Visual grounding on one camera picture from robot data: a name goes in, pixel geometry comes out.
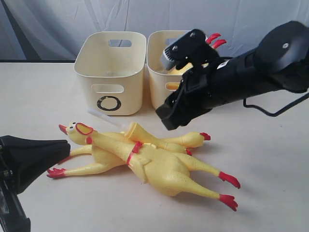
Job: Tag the severed chicken neck with tube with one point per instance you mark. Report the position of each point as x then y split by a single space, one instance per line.
132 131

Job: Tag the cream bin marked X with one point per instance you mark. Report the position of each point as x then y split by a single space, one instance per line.
157 42

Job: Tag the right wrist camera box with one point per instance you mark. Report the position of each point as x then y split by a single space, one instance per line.
192 47

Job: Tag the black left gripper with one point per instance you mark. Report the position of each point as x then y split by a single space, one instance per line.
21 162

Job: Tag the yellow rubber chicken with head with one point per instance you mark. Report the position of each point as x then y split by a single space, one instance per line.
165 170

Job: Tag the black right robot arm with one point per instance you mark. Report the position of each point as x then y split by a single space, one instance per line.
279 62

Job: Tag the headless yellow rubber chicken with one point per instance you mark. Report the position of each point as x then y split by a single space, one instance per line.
183 67

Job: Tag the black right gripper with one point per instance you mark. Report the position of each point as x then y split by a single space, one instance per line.
202 90

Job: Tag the yellow rubber chicken underneath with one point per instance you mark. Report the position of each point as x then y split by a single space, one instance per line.
104 160

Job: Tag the cream bin marked O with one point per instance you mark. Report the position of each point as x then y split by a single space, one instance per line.
110 67

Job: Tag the white backdrop curtain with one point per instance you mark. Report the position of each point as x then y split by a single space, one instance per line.
56 29

